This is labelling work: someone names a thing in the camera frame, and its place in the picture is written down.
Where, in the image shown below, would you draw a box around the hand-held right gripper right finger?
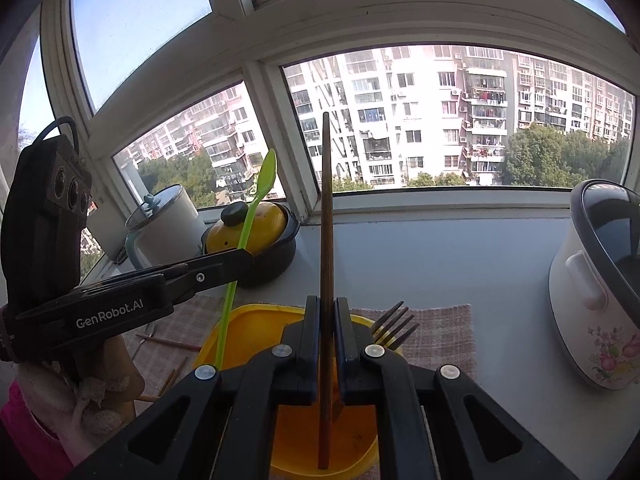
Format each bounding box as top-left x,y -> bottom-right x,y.
336,297 -> 576,480

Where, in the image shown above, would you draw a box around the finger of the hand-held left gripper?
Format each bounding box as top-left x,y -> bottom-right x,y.
162,248 -> 253,301

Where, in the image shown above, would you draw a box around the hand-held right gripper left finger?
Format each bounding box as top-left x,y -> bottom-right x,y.
70,295 -> 321,480

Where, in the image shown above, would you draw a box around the metal fork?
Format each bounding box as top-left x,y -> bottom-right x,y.
370,301 -> 421,352

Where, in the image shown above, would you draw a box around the yellow plastic container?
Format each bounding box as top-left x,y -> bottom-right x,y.
192,304 -> 407,479

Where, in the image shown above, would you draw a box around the green plastic spoon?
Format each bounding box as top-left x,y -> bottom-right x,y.
215,149 -> 277,368

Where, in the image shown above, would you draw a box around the person's left forearm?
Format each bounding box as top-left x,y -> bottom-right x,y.
0,360 -> 126,480

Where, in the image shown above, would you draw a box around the person's left hand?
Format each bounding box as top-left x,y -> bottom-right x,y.
99,334 -> 137,423

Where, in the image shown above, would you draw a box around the black casserole with yellow lid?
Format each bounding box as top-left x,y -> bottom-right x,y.
201,201 -> 301,289

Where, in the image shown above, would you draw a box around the white pot with teal lid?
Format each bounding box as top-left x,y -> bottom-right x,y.
124,184 -> 206,271

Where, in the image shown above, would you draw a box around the pink plaid placemat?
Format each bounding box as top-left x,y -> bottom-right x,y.
122,294 -> 473,403

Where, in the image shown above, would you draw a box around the white floral rice cooker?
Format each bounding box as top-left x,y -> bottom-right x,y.
548,179 -> 640,390

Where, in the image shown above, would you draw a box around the apartment buildings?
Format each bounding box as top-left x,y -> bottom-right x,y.
120,45 -> 636,196

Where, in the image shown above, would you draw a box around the black cable loop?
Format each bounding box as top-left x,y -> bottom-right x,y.
36,116 -> 82,162

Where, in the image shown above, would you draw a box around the white window frame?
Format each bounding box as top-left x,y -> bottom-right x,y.
40,0 -> 640,271

